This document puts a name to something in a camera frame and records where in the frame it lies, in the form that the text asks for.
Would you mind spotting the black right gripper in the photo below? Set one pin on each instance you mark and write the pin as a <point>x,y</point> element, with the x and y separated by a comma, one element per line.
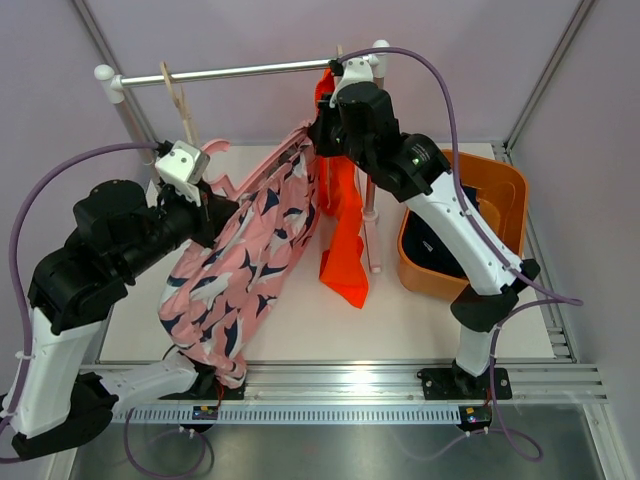
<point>326,115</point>

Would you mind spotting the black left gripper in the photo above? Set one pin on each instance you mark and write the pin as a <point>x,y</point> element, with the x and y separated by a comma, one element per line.
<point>214,212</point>

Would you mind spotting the pink plastic hanger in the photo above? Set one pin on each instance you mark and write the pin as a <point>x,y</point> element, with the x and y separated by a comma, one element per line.
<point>233,169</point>

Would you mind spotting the pink shark print shorts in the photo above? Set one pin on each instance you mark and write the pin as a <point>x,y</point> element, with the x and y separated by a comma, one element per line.
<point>216,298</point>

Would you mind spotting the cream hanger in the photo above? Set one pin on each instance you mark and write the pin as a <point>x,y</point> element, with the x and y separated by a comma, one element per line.
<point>177,93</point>

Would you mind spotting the navy blue shorts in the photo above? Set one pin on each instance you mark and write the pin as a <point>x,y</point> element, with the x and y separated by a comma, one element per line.
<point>440,245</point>

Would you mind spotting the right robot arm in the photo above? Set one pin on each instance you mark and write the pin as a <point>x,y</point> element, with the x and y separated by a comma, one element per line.
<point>414,168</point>

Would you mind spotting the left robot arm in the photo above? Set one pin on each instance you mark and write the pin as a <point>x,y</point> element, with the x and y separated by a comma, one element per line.
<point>118,236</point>

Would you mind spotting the orange shorts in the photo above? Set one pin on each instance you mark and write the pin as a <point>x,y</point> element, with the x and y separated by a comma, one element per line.
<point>341,267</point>

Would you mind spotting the orange plastic basket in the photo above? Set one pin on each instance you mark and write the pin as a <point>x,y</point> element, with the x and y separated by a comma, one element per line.
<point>500,194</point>

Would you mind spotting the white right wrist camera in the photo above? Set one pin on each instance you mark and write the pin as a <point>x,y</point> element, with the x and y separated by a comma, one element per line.
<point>355,70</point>

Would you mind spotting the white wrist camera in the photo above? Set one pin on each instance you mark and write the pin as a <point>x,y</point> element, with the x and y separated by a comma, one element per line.
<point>183,167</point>
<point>355,70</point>

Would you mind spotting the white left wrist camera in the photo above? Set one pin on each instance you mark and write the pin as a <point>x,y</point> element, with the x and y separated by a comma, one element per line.
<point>183,167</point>

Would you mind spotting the clothes rack with metal rail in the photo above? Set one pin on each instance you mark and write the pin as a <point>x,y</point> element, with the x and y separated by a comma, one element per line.
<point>114,86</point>

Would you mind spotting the white slotted cable duct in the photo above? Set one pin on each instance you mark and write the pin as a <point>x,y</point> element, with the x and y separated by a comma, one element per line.
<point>240,414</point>

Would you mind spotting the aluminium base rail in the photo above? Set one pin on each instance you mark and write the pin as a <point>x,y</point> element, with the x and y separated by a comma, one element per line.
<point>376,382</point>

